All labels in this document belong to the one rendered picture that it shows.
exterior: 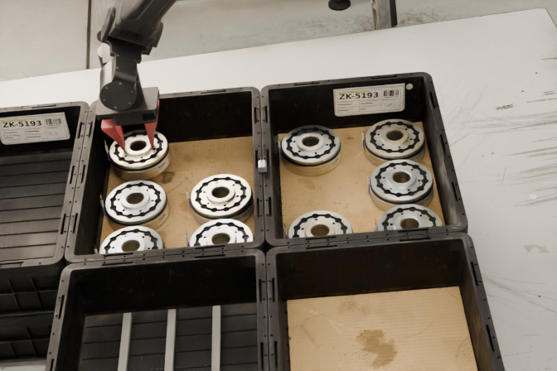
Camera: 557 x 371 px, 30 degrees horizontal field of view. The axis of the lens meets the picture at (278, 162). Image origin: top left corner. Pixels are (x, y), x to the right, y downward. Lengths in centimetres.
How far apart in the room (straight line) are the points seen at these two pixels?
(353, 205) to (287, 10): 210
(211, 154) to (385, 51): 59
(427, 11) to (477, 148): 172
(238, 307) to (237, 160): 34
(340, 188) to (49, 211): 50
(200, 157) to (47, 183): 27
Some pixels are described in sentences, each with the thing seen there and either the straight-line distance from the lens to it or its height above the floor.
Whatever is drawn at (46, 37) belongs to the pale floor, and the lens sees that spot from 383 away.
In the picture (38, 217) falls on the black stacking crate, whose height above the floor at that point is 83.
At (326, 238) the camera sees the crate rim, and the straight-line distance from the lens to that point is 153.
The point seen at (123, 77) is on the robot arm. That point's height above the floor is 110.
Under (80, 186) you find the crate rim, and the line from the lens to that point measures 169.
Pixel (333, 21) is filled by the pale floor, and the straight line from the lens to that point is 368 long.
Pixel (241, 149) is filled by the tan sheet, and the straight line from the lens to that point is 185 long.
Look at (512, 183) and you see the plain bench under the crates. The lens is 197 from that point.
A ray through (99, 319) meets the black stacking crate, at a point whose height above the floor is 83.
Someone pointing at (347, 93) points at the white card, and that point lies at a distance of 183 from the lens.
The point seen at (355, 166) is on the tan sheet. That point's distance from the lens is 180.
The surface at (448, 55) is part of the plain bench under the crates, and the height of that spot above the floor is 70.
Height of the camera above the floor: 201
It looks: 41 degrees down
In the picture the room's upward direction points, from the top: 6 degrees counter-clockwise
